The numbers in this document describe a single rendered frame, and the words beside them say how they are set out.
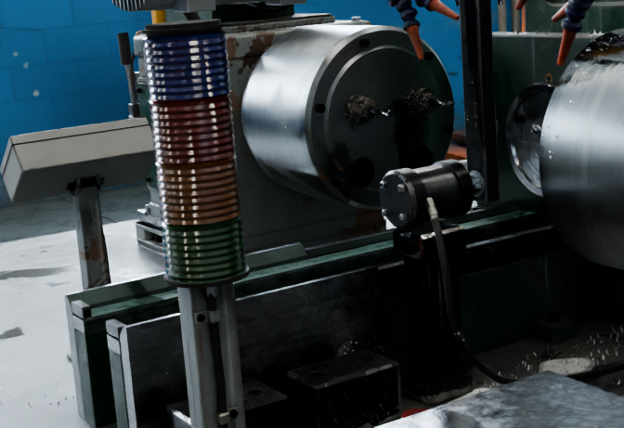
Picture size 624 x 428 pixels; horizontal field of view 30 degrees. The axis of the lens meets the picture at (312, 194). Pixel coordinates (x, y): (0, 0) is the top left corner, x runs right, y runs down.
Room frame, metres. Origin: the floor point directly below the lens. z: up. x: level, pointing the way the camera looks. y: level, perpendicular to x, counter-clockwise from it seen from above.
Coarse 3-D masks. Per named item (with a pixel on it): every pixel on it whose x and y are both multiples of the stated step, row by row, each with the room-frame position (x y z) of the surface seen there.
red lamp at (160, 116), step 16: (224, 96) 0.83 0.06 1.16; (160, 112) 0.82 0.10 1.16; (176, 112) 0.81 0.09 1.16; (192, 112) 0.81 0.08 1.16; (208, 112) 0.82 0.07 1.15; (224, 112) 0.82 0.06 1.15; (160, 128) 0.82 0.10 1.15; (176, 128) 0.81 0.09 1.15; (192, 128) 0.81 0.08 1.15; (208, 128) 0.82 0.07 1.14; (224, 128) 0.82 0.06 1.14; (160, 144) 0.82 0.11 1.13; (176, 144) 0.81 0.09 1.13; (192, 144) 0.81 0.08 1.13; (208, 144) 0.81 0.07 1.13; (224, 144) 0.82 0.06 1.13; (160, 160) 0.82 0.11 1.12; (176, 160) 0.81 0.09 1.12; (192, 160) 0.81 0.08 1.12; (208, 160) 0.81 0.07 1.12
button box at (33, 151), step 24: (120, 120) 1.38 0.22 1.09; (144, 120) 1.39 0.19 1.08; (24, 144) 1.31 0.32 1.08; (48, 144) 1.32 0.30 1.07; (72, 144) 1.33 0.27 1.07; (96, 144) 1.34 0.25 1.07; (120, 144) 1.35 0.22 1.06; (144, 144) 1.37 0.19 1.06; (0, 168) 1.35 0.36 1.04; (24, 168) 1.28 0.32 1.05; (48, 168) 1.30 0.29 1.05; (72, 168) 1.32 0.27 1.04; (96, 168) 1.34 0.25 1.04; (120, 168) 1.36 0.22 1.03; (144, 168) 1.39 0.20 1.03; (24, 192) 1.32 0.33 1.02; (48, 192) 1.34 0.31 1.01
